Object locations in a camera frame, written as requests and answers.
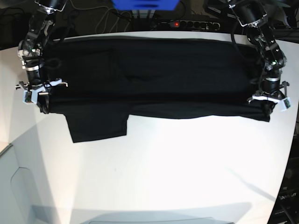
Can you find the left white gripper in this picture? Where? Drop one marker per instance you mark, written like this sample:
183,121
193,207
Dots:
279,96

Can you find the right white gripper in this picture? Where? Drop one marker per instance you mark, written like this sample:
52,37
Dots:
35,90

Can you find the black T-shirt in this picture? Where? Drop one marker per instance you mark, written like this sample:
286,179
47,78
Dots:
111,79

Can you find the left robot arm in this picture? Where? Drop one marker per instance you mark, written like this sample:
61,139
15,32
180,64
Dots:
251,14

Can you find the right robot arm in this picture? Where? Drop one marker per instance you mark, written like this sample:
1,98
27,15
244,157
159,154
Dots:
30,50

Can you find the black box with white lettering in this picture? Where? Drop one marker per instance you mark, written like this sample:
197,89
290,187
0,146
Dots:
286,208

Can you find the black power strip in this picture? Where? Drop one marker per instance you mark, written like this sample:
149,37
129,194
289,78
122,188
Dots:
185,25

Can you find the blue plastic box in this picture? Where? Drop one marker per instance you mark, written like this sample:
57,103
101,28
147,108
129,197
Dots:
167,5

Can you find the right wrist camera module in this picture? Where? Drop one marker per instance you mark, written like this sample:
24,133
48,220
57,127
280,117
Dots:
30,97

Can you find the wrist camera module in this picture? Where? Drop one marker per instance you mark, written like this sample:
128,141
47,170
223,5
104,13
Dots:
30,97
285,104

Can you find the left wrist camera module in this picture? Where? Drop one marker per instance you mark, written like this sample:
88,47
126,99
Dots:
285,104

